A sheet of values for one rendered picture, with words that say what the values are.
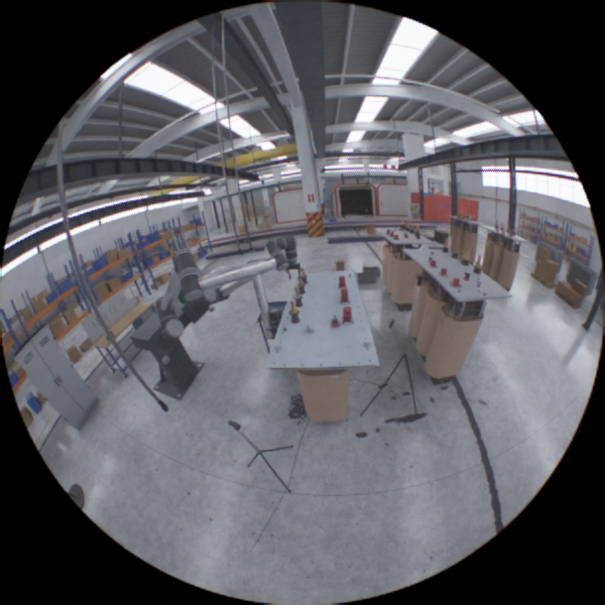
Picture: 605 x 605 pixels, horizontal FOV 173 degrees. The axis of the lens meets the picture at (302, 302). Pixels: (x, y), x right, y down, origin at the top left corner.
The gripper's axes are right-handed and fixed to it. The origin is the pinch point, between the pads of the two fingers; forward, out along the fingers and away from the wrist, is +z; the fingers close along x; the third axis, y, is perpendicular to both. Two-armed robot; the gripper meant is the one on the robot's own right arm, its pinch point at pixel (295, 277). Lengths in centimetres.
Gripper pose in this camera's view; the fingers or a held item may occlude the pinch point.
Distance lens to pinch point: 187.6
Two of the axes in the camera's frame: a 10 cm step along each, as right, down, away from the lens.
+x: -9.6, -0.2, 2.8
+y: 2.5, -5.1, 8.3
